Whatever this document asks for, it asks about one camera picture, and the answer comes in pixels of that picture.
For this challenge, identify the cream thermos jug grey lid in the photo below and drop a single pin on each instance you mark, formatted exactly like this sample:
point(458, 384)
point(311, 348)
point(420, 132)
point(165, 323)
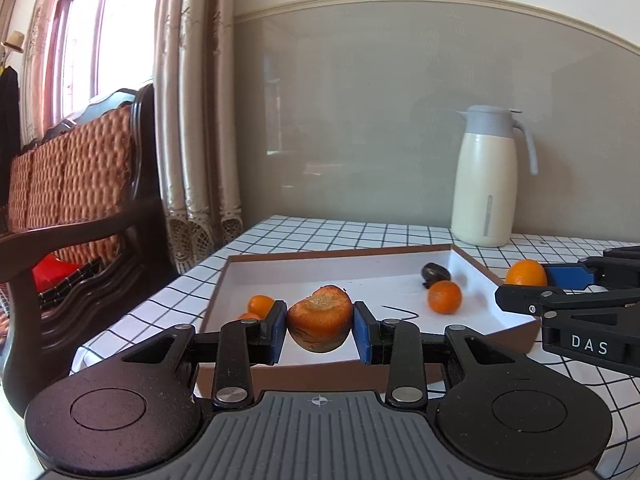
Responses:
point(482, 185)

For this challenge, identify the brown cardboard box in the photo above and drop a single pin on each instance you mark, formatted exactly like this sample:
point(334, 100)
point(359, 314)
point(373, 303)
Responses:
point(310, 270)

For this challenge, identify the dark hanging jacket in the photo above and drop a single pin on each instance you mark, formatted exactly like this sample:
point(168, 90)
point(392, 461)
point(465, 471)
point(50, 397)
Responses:
point(7, 110)

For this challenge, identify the red plastic bag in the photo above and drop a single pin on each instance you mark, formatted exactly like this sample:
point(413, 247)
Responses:
point(52, 270)

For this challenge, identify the brown cut toy piece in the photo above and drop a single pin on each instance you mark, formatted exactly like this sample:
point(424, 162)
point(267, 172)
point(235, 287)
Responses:
point(320, 320)

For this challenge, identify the sheer patterned curtain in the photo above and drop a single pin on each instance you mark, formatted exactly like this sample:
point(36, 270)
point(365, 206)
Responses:
point(42, 60)

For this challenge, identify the red framed window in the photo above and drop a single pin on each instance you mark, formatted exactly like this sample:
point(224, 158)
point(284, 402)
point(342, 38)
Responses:
point(80, 35)

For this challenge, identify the small orange tangerine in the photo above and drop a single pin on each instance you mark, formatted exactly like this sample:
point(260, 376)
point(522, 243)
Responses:
point(248, 317)
point(261, 305)
point(525, 274)

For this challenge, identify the wooden sofa orange cushions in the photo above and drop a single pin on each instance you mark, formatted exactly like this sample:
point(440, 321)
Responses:
point(90, 160)

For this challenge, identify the beige embroidered curtain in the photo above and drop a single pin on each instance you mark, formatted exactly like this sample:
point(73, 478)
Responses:
point(195, 110)

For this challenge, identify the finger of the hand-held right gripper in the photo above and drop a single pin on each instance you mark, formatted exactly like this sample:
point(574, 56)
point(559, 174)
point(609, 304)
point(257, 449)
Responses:
point(525, 299)
point(565, 276)

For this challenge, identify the large deep orange tangerine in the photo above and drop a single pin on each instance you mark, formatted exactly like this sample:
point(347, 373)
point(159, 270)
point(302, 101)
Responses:
point(444, 297)

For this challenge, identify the straw hat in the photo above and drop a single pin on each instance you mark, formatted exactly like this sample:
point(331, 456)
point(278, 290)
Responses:
point(15, 41)

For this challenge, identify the dark checked cloth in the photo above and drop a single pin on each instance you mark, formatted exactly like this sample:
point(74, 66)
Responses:
point(70, 282)

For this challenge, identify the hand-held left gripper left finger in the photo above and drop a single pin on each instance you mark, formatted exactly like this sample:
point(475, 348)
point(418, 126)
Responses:
point(275, 330)

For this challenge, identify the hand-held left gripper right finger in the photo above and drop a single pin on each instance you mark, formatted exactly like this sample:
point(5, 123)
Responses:
point(361, 332)

